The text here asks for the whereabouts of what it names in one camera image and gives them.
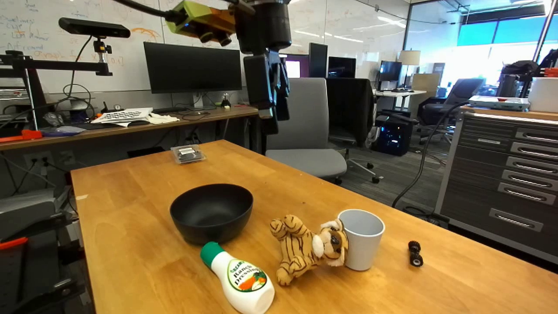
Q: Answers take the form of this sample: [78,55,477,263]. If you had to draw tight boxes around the green orange mounted device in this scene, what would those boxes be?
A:
[164,0,237,47]

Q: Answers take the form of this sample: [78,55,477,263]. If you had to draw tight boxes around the grey office chair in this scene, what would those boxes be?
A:
[265,76,383,185]

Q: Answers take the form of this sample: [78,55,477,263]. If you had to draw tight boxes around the grey drawer cabinet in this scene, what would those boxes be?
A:
[434,106,558,267]

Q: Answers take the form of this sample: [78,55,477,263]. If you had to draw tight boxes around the small black ring object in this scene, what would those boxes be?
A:
[406,239,425,268]

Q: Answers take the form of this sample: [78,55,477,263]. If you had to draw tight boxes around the white cup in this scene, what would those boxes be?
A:
[336,207,387,272]

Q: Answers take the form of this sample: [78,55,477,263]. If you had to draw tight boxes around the black bowl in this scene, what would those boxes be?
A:
[169,183,254,246]

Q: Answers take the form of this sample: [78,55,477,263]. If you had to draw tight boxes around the black computer tower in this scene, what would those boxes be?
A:
[373,111,418,157]

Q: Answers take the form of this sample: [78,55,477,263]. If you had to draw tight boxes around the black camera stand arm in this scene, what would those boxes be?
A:
[0,36,115,132]

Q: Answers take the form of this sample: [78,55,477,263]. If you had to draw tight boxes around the white table lamp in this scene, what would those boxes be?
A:
[397,49,422,68]

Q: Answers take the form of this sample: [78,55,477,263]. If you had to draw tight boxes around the black office chair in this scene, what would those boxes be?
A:
[415,76,486,146]

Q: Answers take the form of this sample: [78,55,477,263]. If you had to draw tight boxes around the black backpack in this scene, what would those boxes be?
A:
[497,59,540,99]

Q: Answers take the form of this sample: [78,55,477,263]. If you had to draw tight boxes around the white bottle green cap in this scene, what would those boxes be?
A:
[198,240,277,314]

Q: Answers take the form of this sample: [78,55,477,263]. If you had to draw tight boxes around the large black monitor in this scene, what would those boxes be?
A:
[143,40,244,96]

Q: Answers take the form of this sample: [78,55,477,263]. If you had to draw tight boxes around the wooden desk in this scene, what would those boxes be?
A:
[0,103,261,155]

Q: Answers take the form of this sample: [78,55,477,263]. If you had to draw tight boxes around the black stereo camera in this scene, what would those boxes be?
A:
[57,15,132,40]

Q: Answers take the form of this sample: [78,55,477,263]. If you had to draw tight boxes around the striped toy tiger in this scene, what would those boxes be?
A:
[268,212,350,288]

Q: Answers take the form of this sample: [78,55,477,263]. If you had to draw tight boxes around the stack of papers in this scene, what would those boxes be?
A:
[89,106,181,129]

